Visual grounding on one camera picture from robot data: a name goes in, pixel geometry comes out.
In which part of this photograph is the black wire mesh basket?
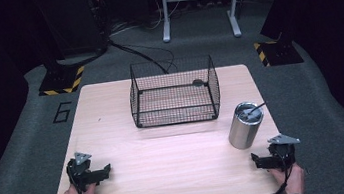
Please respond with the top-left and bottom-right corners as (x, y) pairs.
(124, 52), (224, 131)

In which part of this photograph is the black base with striped edge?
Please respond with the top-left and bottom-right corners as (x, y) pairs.
(252, 36), (305, 70)
(35, 64), (88, 98)

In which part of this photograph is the large black cabinet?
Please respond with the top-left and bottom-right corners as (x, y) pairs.
(29, 0), (110, 64)

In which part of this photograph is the person's right hand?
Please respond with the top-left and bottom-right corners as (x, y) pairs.
(267, 163), (309, 194)

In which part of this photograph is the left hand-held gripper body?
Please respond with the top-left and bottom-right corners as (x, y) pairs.
(64, 149), (106, 194)

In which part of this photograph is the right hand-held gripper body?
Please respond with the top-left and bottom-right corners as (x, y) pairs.
(266, 131), (304, 172)

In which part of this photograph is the thin black floor cable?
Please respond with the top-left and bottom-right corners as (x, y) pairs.
(124, 36), (178, 77)

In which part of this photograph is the thick black floor cable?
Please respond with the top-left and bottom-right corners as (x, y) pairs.
(107, 32), (170, 83)

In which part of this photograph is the black drinking straw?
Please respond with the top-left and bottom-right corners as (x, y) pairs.
(247, 101), (268, 117)

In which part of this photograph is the stainless steel tumbler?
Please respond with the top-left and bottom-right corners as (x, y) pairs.
(223, 98), (269, 153)

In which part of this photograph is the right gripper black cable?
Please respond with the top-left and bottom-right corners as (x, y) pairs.
(254, 153), (298, 194)

